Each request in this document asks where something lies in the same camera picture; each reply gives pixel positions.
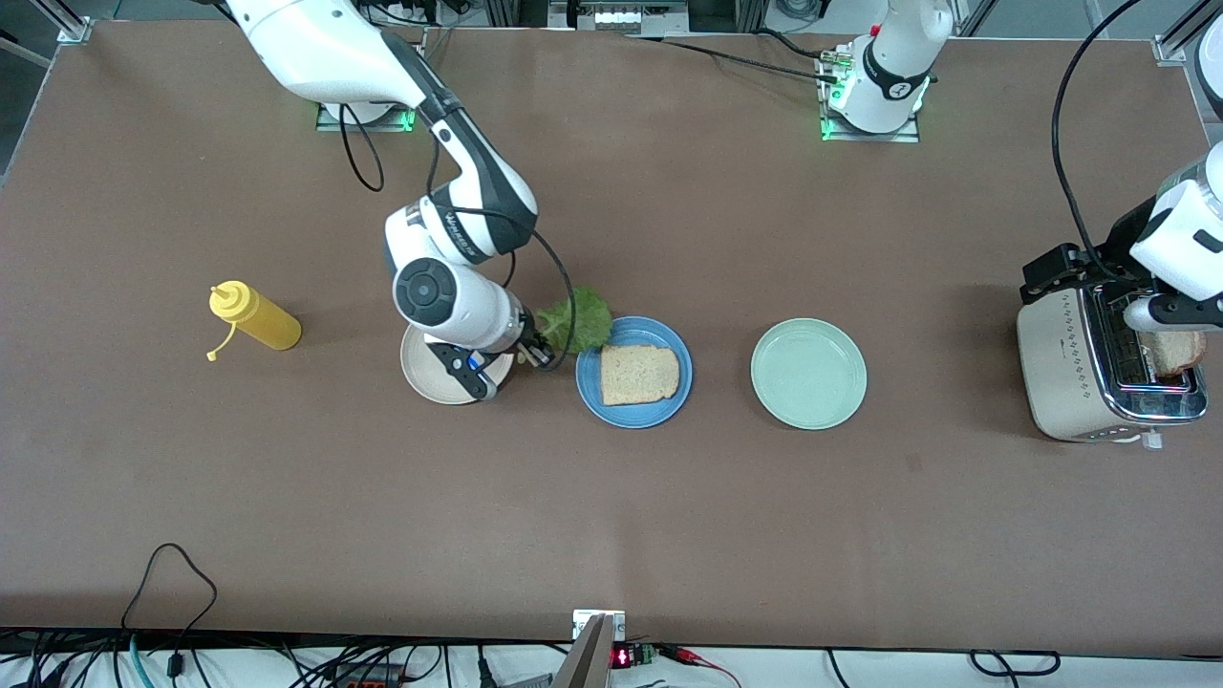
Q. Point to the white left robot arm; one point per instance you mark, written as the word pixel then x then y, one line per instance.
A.
pixel 889 67

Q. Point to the yellow mustard squeeze bottle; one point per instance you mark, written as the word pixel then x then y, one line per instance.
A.
pixel 268 325

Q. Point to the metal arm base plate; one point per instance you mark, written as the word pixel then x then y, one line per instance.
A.
pixel 831 134
pixel 406 122

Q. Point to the red clip lead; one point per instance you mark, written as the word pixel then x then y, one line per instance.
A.
pixel 693 657

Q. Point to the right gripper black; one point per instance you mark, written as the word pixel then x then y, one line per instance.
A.
pixel 529 341

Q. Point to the aluminium corner bracket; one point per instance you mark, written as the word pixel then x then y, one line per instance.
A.
pixel 1168 50
pixel 75 29

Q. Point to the green lettuce leaf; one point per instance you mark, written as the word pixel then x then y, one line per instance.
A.
pixel 592 320

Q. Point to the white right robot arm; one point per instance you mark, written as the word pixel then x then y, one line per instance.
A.
pixel 334 48

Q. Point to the red LED display module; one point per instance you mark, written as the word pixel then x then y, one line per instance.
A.
pixel 623 657

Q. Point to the blue plate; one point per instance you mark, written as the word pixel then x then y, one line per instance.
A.
pixel 592 401

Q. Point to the toasted bread slice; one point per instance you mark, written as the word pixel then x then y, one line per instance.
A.
pixel 1175 352
pixel 640 375

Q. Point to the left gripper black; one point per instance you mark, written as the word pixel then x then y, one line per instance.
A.
pixel 1120 250

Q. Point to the light green plate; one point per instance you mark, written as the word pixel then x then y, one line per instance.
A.
pixel 808 375

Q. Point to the grey metal bar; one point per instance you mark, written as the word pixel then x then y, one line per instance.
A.
pixel 588 664

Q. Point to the beige plate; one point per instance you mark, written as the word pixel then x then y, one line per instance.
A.
pixel 420 377

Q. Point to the cream and chrome toaster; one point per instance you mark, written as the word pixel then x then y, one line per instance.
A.
pixel 1061 373

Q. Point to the small white bracket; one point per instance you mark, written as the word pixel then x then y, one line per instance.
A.
pixel 585 621

